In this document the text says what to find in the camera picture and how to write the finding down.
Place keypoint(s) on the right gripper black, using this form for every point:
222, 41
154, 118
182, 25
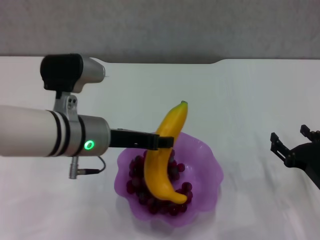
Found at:
307, 157

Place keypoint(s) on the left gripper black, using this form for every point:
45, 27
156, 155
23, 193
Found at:
132, 140

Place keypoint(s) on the yellow banana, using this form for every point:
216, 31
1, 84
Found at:
160, 165

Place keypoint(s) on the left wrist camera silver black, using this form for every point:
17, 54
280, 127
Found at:
65, 72

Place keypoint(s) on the purple wavy plastic plate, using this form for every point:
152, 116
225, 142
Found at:
202, 162

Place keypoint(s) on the dark red grape bunch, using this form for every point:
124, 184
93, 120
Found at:
136, 170

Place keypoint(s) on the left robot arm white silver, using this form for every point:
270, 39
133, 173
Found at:
37, 131

